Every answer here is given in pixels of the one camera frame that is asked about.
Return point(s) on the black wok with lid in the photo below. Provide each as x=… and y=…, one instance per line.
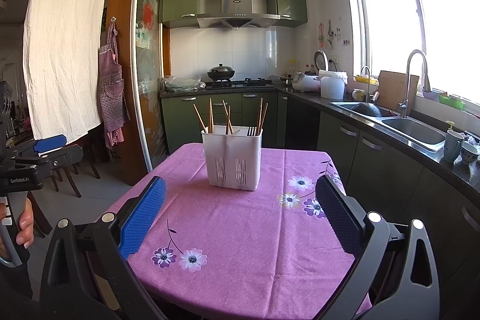
x=221, y=72

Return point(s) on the green plastic basin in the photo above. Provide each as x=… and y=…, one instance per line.
x=454, y=102

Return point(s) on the teal ceramic mug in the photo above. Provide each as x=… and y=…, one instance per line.
x=452, y=145

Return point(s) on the small patterned cup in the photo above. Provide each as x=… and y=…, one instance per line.
x=469, y=153

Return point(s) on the light wooden chopstick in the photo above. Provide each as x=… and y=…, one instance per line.
x=223, y=102
x=203, y=126
x=211, y=117
x=228, y=123

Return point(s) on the checked purple apron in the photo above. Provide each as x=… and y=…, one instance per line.
x=111, y=89

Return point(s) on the dark wooden chair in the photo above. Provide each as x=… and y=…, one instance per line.
x=66, y=172

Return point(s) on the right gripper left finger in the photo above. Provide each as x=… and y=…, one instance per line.
x=86, y=274

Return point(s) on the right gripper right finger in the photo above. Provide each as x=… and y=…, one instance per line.
x=393, y=275

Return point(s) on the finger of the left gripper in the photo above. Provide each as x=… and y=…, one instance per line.
x=44, y=146
x=56, y=159

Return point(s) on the stainless steel sink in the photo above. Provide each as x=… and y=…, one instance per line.
x=424, y=135

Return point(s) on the gas stove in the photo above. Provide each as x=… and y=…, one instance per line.
x=245, y=83

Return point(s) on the white plastic bucket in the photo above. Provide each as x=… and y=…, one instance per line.
x=332, y=84

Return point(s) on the dark lower kitchen cabinets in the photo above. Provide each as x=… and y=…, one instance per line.
x=381, y=169

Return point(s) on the white plastic utensil holder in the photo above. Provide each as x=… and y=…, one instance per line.
x=233, y=160

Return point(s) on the glass sliding door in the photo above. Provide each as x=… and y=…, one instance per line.
x=146, y=79

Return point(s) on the stainless range hood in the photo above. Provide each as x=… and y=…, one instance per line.
x=237, y=13

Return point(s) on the white cloth curtain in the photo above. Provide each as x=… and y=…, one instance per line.
x=60, y=63

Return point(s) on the wooden cutting board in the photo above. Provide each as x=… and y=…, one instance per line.
x=392, y=87

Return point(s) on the purple floral tablecloth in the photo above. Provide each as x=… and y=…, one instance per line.
x=224, y=253

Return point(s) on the white rice cooker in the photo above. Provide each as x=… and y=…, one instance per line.
x=305, y=83

